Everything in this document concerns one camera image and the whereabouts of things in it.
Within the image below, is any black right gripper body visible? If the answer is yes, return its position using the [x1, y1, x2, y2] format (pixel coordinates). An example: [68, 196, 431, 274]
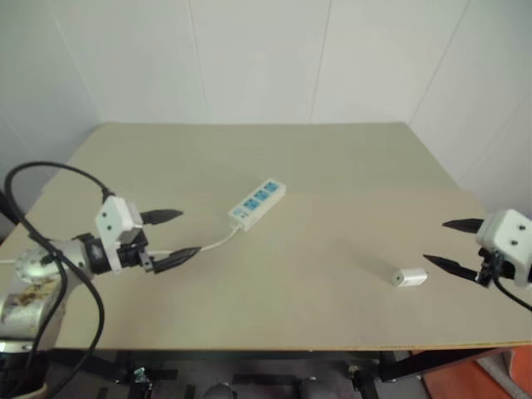
[477, 247, 506, 288]

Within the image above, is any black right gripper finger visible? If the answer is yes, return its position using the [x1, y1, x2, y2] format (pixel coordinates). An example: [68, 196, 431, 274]
[441, 217, 485, 236]
[422, 254, 480, 282]

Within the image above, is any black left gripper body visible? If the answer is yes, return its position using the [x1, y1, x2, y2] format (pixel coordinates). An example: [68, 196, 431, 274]
[116, 227, 157, 274]

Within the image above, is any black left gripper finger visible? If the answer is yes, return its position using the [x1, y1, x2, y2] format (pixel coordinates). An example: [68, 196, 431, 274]
[140, 209, 185, 227]
[150, 246, 203, 275]

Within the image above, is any white plug adapter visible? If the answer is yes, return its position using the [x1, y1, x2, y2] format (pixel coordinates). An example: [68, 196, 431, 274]
[390, 267, 429, 289]

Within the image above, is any white power strip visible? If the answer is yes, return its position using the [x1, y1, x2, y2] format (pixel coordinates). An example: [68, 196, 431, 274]
[226, 178, 288, 233]

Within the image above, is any dark grey rounded shape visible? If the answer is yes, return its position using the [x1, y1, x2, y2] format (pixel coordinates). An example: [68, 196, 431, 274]
[204, 382, 233, 399]

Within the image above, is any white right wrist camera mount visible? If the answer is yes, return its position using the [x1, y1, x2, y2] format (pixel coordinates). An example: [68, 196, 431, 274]
[475, 209, 532, 288]

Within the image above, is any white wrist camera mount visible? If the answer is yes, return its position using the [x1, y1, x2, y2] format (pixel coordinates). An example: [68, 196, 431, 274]
[475, 209, 532, 288]
[94, 195, 145, 273]

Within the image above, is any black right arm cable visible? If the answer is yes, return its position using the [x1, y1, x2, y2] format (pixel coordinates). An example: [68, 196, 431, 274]
[491, 277, 532, 312]

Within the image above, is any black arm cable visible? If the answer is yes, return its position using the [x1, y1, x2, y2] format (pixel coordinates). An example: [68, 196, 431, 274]
[491, 277, 532, 312]
[2, 161, 116, 399]

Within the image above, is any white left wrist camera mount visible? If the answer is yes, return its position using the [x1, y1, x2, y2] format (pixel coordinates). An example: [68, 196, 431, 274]
[94, 195, 145, 273]

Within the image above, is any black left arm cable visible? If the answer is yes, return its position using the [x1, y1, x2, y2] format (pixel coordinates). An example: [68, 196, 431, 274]
[2, 161, 116, 399]

